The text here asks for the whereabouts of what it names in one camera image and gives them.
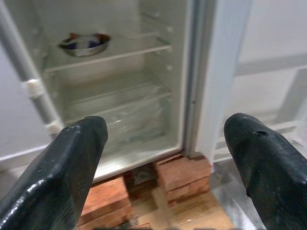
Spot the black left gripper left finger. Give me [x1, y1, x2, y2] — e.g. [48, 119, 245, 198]
[0, 116, 108, 230]

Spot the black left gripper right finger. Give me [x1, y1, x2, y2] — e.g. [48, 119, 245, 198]
[224, 114, 307, 230]

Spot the glass fridge shelf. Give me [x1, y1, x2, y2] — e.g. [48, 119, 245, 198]
[64, 81, 172, 108]
[44, 33, 172, 72]

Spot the fridge door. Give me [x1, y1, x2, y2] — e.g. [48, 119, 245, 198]
[199, 0, 307, 166]

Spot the fridge cabinet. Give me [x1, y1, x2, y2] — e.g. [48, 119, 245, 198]
[4, 0, 216, 185]

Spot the red brick stack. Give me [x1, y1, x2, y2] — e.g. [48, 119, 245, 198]
[78, 177, 132, 227]
[154, 155, 212, 204]

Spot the grey appliance front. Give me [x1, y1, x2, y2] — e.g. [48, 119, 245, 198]
[0, 47, 60, 168]

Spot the brown cardboard sheet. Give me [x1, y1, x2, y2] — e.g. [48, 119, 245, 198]
[129, 189, 235, 230]

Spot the steel bowl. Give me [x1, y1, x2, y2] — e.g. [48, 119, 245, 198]
[58, 32, 112, 58]

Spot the silver bar appliance handle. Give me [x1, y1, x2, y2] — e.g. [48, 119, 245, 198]
[0, 4, 64, 135]

